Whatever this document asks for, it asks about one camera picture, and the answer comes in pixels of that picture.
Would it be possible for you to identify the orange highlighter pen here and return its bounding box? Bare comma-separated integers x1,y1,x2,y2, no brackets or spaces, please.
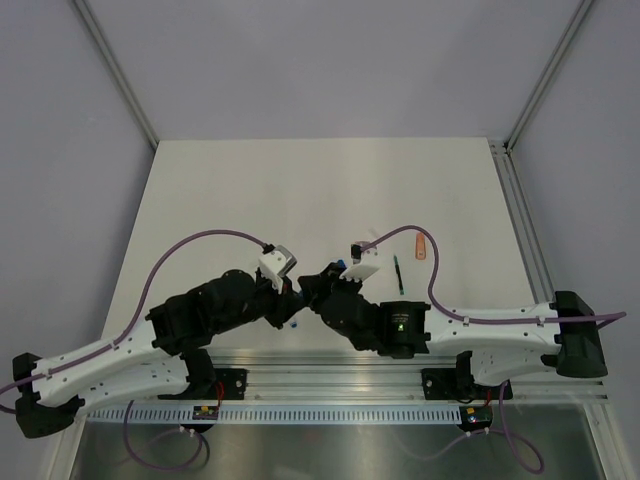
414,232,427,261

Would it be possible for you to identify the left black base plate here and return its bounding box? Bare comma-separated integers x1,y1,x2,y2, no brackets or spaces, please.
213,367,248,401

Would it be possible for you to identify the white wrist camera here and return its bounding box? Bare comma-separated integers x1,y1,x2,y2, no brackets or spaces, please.
258,244,297,294
340,241,382,283

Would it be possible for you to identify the white slotted cable duct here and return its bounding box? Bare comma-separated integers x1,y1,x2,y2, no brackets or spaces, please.
88,404,462,425

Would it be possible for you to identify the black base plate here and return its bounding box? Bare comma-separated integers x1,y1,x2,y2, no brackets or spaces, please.
213,367,248,401
421,368,501,404

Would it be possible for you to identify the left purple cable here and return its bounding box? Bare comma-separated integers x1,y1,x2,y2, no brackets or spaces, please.
0,229,274,416

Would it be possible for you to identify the right aluminium frame post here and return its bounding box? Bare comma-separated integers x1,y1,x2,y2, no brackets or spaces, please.
503,0,599,154

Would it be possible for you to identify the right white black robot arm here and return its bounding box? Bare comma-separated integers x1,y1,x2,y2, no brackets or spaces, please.
298,263,608,396

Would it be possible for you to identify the aluminium frame post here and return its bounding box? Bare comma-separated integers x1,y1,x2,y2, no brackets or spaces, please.
503,0,599,154
69,0,160,151

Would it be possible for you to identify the aluminium rail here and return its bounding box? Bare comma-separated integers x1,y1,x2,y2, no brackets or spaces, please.
149,347,609,404
488,140,555,303

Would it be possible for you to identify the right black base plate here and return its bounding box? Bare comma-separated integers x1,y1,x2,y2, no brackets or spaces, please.
421,368,501,404

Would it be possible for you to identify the right side aluminium rail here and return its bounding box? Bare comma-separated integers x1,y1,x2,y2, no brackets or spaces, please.
488,140,555,303

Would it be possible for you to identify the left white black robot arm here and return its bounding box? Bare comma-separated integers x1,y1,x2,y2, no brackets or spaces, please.
13,270,305,439

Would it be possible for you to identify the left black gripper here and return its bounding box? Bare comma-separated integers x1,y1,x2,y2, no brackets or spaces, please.
213,268,302,334

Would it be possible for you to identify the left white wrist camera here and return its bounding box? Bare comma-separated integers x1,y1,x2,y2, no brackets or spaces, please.
258,244,297,294

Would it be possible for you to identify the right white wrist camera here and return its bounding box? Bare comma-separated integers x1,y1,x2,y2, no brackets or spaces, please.
340,241,382,283

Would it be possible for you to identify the aluminium front rail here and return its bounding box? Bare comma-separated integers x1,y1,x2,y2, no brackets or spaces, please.
149,347,609,404

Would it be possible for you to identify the black green-tipped pen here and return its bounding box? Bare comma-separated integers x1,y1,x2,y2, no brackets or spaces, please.
393,254,405,296

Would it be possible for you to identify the left aluminium frame post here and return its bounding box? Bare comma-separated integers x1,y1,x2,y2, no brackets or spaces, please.
69,0,160,151

